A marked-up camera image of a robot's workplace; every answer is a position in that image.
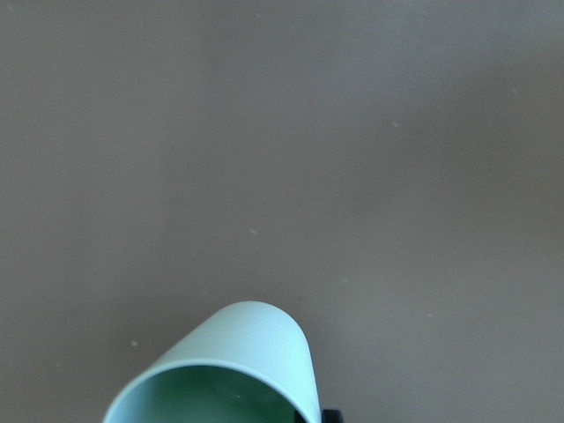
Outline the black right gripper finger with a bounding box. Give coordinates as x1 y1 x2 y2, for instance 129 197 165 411
322 409 343 423

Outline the green cup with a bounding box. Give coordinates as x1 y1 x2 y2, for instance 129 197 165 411
103 301 323 422

